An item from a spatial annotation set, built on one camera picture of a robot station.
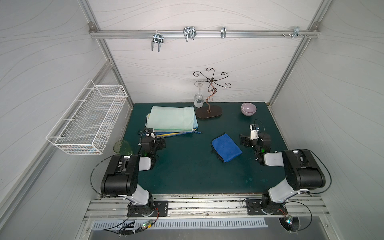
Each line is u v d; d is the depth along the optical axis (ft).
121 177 1.49
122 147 3.30
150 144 2.39
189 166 2.95
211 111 3.76
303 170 1.55
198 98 3.11
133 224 2.35
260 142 2.44
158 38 2.57
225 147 3.14
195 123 3.54
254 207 2.40
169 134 3.35
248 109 3.75
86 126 2.26
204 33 2.56
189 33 2.51
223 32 2.57
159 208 2.40
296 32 2.51
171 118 3.64
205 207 2.46
